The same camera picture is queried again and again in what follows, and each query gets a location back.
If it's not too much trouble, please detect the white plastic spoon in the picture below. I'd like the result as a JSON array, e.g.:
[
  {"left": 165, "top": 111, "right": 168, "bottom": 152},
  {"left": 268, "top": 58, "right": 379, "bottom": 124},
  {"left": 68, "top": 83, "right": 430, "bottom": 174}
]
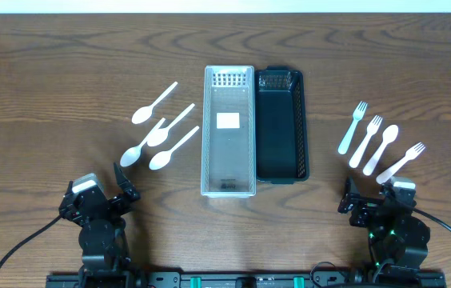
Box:
[
  {"left": 120, "top": 118, "right": 166, "bottom": 167},
  {"left": 147, "top": 103, "right": 195, "bottom": 147},
  {"left": 149, "top": 126, "right": 200, "bottom": 170},
  {"left": 362, "top": 125, "right": 399, "bottom": 176},
  {"left": 131, "top": 82, "right": 178, "bottom": 124}
]

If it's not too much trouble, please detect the white plastic fork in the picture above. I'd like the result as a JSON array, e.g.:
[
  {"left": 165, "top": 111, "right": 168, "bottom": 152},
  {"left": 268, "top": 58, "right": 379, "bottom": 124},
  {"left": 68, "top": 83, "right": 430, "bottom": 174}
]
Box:
[
  {"left": 349, "top": 115, "right": 383, "bottom": 168},
  {"left": 376, "top": 142, "right": 425, "bottom": 184}
]

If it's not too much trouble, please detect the black plastic basket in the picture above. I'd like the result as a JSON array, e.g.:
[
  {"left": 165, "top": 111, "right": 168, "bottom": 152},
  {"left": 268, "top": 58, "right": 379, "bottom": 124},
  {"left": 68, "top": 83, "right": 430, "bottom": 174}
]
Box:
[{"left": 254, "top": 66, "right": 310, "bottom": 184}]

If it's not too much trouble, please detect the pale green plastic fork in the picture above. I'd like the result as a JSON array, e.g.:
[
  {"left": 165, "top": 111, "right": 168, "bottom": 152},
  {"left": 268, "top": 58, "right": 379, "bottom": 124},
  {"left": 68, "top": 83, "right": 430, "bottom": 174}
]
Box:
[{"left": 337, "top": 101, "right": 368, "bottom": 154}]

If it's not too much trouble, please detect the clear plastic basket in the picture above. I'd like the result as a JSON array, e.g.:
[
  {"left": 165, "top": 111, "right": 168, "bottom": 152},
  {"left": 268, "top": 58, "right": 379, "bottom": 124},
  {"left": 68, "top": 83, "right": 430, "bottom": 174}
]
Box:
[{"left": 201, "top": 66, "right": 257, "bottom": 198}]

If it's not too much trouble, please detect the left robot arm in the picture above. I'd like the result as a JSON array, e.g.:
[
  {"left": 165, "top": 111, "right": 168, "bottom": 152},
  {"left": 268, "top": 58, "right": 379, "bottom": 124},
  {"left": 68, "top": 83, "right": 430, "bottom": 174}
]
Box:
[{"left": 58, "top": 165, "right": 141, "bottom": 271}]

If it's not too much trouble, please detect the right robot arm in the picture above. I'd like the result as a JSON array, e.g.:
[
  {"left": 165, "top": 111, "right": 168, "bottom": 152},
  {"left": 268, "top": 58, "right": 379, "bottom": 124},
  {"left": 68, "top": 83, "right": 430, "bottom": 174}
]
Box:
[{"left": 337, "top": 177, "right": 430, "bottom": 278}]

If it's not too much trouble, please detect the black mounting rail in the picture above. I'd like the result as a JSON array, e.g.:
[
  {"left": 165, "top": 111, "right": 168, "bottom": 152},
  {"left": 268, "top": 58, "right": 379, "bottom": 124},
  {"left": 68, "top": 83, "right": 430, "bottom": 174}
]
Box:
[{"left": 46, "top": 270, "right": 446, "bottom": 288}]

